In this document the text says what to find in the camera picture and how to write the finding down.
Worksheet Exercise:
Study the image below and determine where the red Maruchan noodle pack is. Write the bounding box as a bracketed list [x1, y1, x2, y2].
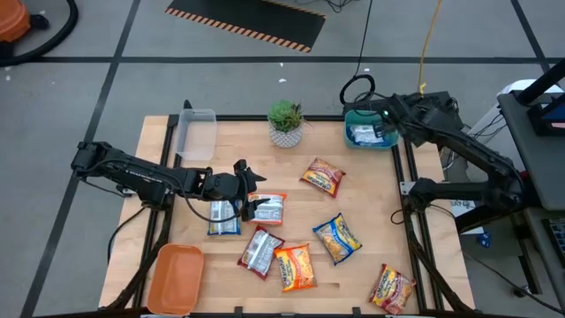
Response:
[368, 263, 417, 316]
[299, 156, 347, 199]
[237, 225, 286, 282]

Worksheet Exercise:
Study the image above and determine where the teal plastic bin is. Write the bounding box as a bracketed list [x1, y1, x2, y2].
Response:
[343, 109, 401, 151]

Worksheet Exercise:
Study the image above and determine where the orange plastic bin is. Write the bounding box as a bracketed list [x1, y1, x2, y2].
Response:
[146, 242, 206, 317]

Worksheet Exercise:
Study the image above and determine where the black vacuum hose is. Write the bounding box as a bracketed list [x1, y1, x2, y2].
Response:
[0, 0, 79, 67]

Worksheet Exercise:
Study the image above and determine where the yellow hanging cable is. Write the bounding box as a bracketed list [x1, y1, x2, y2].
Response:
[417, 0, 444, 96]

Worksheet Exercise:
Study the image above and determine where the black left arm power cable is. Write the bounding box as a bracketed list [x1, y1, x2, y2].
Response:
[107, 205, 149, 266]

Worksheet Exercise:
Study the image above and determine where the black slanted pole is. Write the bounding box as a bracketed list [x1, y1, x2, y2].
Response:
[515, 57, 565, 106]

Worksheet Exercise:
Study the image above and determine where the clear plastic bin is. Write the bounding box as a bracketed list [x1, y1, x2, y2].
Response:
[175, 108, 218, 162]

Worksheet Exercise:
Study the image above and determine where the black table leg beam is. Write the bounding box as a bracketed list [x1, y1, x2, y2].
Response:
[454, 189, 531, 235]

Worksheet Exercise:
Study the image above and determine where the black hanging cable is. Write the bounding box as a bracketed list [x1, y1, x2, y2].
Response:
[338, 0, 377, 107]

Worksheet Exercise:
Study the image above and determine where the succulent in white patterned pot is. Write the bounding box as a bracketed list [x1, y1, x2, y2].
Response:
[267, 99, 305, 149]

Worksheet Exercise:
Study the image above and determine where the black keyboard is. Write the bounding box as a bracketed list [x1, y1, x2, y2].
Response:
[546, 216, 565, 266]

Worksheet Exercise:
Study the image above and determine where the black aluminium table frame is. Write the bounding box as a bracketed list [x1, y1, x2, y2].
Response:
[105, 113, 476, 318]

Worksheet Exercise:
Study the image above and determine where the white round stool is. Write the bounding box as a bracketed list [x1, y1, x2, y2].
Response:
[496, 78, 565, 97]

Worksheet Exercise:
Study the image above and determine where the black hazard-striped floor mat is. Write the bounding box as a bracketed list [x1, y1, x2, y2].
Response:
[165, 0, 328, 54]

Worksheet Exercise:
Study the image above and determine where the grey side table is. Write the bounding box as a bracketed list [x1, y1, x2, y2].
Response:
[497, 90, 565, 212]

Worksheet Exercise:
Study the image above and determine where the white paper sheet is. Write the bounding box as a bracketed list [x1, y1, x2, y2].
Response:
[449, 197, 485, 235]

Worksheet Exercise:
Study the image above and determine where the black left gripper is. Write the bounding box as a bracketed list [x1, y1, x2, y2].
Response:
[207, 158, 271, 222]

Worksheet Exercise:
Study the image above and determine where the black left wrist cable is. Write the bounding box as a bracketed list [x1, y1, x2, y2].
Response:
[183, 193, 248, 224]

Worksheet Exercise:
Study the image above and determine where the black computer case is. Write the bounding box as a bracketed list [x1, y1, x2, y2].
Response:
[343, 90, 464, 149]

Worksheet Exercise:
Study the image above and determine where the orange shop vacuum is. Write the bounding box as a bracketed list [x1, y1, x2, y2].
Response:
[0, 0, 50, 61]

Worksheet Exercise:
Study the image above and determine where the orange Maruchan noodle pack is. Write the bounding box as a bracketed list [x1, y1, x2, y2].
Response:
[273, 242, 318, 293]
[245, 192, 288, 226]

